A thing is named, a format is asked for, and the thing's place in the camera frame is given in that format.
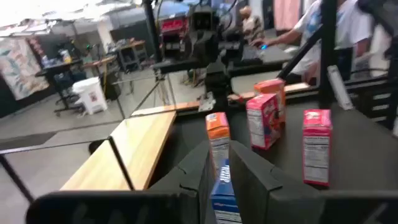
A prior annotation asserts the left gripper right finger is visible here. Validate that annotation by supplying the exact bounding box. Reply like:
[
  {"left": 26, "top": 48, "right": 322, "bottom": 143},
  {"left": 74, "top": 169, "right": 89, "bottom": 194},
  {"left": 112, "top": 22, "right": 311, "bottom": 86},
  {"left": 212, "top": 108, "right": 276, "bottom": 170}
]
[{"left": 229, "top": 141, "right": 324, "bottom": 224}]

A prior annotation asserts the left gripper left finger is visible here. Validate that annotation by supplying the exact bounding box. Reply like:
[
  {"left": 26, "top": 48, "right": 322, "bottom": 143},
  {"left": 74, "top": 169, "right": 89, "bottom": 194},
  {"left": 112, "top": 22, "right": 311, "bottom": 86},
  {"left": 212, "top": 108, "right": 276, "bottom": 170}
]
[{"left": 148, "top": 140, "right": 218, "bottom": 224}]

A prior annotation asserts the blue cereal box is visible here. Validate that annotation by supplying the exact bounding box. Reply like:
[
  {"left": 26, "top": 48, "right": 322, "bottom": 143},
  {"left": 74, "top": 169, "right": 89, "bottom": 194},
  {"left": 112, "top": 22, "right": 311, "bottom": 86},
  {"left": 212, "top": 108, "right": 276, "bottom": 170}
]
[{"left": 210, "top": 158, "right": 243, "bottom": 224}]

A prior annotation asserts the orange cereal box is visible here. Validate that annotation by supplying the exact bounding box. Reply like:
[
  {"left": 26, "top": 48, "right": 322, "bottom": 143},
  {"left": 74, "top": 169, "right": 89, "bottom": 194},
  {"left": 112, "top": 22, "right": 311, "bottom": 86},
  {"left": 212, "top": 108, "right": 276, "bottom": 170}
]
[
  {"left": 205, "top": 111, "right": 231, "bottom": 180},
  {"left": 253, "top": 77, "right": 287, "bottom": 124}
]

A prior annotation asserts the red cereal box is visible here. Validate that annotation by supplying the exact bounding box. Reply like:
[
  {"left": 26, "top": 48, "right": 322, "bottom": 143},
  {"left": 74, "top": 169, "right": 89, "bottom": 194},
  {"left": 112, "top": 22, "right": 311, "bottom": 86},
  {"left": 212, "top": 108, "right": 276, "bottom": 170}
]
[
  {"left": 245, "top": 92, "right": 282, "bottom": 151},
  {"left": 302, "top": 108, "right": 333, "bottom": 187}
]

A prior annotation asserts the wooden shelf board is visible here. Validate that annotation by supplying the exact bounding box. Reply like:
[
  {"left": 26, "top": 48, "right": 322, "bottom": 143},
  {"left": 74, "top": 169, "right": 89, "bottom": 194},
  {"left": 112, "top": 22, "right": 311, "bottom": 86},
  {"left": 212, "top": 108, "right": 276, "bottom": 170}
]
[{"left": 60, "top": 110, "right": 177, "bottom": 191}]

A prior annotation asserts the black computer desk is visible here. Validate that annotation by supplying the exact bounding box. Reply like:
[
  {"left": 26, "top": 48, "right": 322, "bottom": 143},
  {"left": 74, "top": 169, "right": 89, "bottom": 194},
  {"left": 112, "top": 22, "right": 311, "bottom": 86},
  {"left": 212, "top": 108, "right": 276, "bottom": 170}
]
[{"left": 151, "top": 46, "right": 294, "bottom": 78}]

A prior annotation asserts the red tool cabinet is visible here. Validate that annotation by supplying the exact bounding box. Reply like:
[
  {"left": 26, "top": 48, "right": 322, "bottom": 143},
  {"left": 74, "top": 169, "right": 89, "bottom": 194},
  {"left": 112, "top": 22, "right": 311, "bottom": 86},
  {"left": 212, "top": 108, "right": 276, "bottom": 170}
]
[{"left": 159, "top": 17, "right": 190, "bottom": 62}]

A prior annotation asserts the computer keyboard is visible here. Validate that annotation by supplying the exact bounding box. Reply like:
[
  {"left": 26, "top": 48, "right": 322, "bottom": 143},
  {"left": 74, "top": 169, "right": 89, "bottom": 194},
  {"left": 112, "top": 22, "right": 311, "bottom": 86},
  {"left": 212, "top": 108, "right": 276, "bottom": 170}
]
[{"left": 241, "top": 45, "right": 266, "bottom": 65}]

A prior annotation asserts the person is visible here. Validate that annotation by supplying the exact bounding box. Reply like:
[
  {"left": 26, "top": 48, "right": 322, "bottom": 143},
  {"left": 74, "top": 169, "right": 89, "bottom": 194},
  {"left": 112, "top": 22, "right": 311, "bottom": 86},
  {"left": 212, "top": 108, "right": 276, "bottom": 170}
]
[
  {"left": 251, "top": 0, "right": 379, "bottom": 85},
  {"left": 239, "top": 4, "right": 265, "bottom": 43}
]

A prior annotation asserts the pink curtain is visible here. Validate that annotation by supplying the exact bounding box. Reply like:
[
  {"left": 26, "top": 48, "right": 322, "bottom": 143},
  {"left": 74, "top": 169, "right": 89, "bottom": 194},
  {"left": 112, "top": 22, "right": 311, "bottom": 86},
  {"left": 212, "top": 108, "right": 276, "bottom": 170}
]
[{"left": 273, "top": 0, "right": 303, "bottom": 31}]

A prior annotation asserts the wooden workbench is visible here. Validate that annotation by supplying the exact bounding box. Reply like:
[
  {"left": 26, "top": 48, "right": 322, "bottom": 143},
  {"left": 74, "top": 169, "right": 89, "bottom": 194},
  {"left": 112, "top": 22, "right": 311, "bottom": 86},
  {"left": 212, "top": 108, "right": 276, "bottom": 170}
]
[{"left": 82, "top": 55, "right": 118, "bottom": 77}]

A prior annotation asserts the white bin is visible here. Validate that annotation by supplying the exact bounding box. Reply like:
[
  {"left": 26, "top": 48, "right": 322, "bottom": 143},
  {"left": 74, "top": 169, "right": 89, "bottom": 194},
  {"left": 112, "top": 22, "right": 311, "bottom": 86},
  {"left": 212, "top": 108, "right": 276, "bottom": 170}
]
[{"left": 72, "top": 77, "right": 109, "bottom": 115}]

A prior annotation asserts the white flat board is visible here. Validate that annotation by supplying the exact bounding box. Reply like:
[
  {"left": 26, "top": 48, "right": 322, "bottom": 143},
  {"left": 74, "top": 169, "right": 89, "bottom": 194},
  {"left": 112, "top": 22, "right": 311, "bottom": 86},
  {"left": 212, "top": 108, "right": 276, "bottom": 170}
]
[{"left": 326, "top": 64, "right": 354, "bottom": 110}]

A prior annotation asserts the black office chair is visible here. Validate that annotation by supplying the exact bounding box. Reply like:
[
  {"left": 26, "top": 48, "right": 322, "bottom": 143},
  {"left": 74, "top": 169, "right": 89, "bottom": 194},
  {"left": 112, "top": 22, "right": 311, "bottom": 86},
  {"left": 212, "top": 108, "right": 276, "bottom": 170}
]
[{"left": 52, "top": 70, "right": 86, "bottom": 116}]

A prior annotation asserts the silver metal bracket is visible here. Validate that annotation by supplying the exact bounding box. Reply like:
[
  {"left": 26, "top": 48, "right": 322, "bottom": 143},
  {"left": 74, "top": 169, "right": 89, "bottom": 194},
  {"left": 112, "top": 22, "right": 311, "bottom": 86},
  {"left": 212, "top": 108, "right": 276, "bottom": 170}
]
[{"left": 198, "top": 92, "right": 218, "bottom": 112}]

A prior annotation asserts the black shelf end frame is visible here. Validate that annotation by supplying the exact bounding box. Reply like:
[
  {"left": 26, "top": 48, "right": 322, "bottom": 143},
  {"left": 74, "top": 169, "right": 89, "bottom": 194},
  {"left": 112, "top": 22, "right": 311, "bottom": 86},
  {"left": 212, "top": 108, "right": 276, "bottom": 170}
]
[{"left": 108, "top": 136, "right": 135, "bottom": 191}]

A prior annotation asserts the black metal rig frame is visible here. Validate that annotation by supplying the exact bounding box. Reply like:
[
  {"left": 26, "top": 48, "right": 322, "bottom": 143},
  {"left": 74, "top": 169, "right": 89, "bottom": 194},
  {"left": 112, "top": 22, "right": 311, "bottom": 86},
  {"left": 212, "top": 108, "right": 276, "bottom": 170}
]
[{"left": 276, "top": 0, "right": 340, "bottom": 106}]

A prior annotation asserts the colourful wall hanging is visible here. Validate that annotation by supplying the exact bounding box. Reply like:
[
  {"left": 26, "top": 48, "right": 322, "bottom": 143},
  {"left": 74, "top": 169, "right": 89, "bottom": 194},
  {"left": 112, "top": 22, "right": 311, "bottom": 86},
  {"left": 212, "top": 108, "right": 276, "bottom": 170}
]
[{"left": 0, "top": 36, "right": 50, "bottom": 101}]

